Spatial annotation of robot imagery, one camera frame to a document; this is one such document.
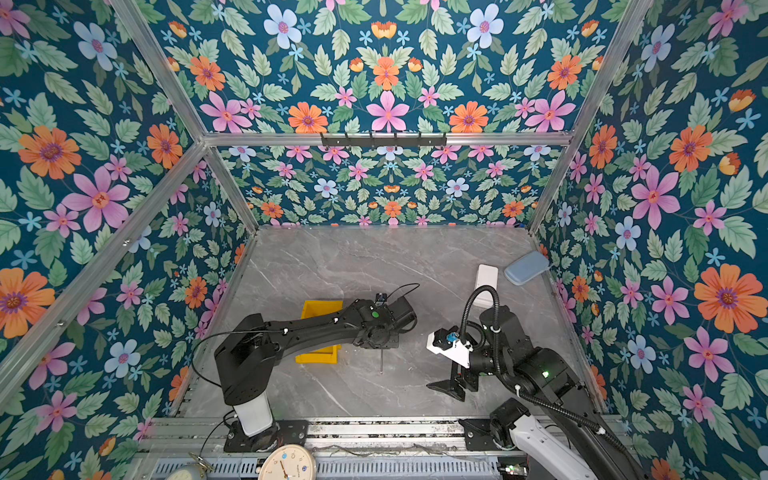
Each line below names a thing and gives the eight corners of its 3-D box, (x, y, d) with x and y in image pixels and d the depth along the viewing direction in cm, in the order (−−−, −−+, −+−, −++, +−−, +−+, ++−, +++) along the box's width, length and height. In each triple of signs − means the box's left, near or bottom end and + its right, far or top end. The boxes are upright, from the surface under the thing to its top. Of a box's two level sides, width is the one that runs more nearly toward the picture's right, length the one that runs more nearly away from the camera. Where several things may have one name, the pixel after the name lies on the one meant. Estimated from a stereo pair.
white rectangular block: (473, 307, 99) (476, 299, 95) (477, 272, 109) (479, 263, 105) (494, 311, 98) (497, 303, 94) (495, 275, 108) (499, 266, 104)
